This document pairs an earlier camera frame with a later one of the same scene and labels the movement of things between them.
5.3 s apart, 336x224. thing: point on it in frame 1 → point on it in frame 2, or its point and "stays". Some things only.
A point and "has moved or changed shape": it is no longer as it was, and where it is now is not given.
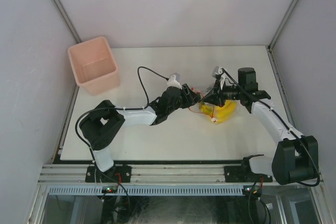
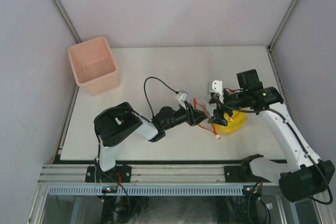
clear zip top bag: [220, 113] has moved or changed shape
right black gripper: [217, 97] → [216, 99]
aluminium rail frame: [62, 174] stays
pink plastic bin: [94, 67] stays
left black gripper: [190, 99] → [193, 116]
